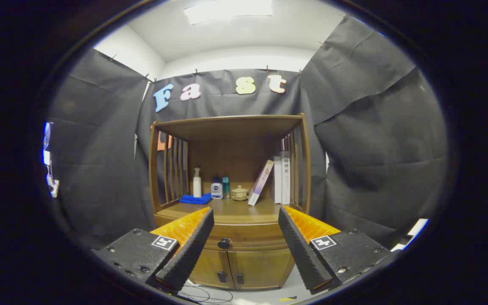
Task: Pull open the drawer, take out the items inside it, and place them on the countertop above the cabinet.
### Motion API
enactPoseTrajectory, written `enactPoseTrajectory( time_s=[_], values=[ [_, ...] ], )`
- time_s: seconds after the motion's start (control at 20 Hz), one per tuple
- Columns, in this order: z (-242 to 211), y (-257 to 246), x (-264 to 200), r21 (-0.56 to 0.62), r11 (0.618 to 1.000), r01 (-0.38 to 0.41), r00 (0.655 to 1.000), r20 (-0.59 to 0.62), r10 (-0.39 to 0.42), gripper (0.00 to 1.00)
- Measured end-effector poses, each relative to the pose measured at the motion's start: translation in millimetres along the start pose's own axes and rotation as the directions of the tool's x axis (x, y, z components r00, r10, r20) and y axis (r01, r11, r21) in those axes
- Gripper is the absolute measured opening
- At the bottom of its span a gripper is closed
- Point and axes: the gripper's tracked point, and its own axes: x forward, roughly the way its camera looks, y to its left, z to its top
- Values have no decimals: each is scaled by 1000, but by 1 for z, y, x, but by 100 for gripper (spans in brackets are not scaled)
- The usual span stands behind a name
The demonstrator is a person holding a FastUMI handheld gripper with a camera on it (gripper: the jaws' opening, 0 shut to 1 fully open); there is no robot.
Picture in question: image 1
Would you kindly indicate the purple and white book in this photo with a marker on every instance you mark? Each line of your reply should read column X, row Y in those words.
column 261, row 182

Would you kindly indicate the yellow floor strip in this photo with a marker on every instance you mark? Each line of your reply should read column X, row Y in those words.
column 287, row 299

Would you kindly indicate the white pump bottle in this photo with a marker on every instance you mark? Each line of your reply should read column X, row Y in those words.
column 197, row 186

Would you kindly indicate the ceiling light panel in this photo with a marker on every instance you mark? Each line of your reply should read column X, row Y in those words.
column 227, row 10

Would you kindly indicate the white book with printed spine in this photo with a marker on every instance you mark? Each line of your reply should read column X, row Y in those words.
column 285, row 182

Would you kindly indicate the wooden cabinet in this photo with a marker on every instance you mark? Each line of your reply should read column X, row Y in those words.
column 235, row 156

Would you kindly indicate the white lotion bottle blue cap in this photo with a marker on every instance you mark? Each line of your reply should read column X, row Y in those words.
column 216, row 190

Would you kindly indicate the wooden cabinet door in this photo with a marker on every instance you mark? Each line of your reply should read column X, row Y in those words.
column 265, row 267
column 210, row 264

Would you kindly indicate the blue folded cloth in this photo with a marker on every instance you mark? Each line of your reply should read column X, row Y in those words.
column 195, row 199

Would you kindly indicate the plain white book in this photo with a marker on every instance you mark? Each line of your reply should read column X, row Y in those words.
column 277, row 182

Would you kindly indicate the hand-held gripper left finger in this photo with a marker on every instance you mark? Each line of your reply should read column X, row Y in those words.
column 189, row 254

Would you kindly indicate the slim teal bottle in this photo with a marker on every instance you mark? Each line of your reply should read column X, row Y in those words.
column 225, row 188

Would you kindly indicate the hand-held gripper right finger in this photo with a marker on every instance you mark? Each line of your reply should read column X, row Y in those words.
column 305, row 254

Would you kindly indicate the beige lidded tea cup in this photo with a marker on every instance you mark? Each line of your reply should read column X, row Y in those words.
column 239, row 194

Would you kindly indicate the wooden countertop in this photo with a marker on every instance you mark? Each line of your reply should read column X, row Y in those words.
column 235, row 212

